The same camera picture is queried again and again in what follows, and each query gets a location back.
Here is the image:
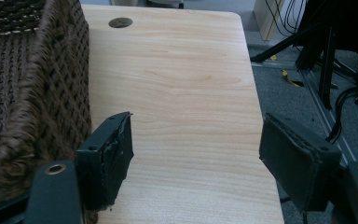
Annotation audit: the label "round grey cable grommet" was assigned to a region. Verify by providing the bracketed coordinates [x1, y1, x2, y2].
[107, 17, 134, 29]

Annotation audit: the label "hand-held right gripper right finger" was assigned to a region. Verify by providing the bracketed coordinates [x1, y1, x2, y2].
[258, 112, 343, 213]

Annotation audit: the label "yellow tape scrap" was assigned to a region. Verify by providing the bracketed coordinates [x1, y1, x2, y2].
[281, 69, 305, 89]

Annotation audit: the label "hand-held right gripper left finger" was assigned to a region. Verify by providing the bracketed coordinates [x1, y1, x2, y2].
[76, 111, 134, 211]

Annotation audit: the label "hanging black cables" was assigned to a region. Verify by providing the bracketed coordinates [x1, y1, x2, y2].
[264, 0, 307, 38]

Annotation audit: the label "light wooden desk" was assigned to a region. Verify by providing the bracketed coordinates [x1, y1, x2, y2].
[110, 0, 290, 42]

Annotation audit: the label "thick black floor cable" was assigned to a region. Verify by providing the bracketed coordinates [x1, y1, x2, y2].
[325, 86, 358, 145]

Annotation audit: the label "metal floor rail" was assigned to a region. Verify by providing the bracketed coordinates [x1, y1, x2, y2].
[251, 60, 299, 70]
[301, 69, 357, 164]

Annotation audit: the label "brown woven basket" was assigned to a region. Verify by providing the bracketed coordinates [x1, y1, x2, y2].
[0, 0, 99, 224]

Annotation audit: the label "black metal stand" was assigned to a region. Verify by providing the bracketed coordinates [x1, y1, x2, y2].
[250, 22, 358, 110]

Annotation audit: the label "dark round object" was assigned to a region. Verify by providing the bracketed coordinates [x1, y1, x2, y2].
[145, 0, 185, 9]

